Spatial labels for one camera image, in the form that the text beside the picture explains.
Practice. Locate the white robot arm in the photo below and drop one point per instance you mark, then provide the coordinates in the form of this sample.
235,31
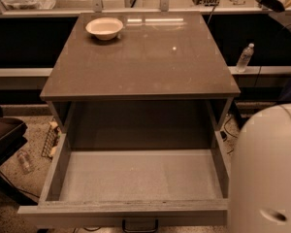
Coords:
260,181

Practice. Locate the grey cabinet with glossy top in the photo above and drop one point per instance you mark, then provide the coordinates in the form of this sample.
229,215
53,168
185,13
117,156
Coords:
161,84

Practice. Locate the open grey top drawer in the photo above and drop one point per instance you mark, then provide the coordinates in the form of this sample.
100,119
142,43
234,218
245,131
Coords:
102,188

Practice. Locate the clear plastic water bottle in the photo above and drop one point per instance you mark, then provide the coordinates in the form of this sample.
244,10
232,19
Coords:
245,57

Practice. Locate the white ceramic bowl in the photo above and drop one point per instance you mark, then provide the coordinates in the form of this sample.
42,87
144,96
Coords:
104,28

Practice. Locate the crushed plastic bottle on floor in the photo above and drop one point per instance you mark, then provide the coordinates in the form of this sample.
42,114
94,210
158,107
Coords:
24,160

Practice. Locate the wire basket on floor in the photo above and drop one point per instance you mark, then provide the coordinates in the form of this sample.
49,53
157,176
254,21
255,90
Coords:
52,140

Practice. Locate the black drawer handle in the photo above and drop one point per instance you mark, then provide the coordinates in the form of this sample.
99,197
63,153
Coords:
139,227

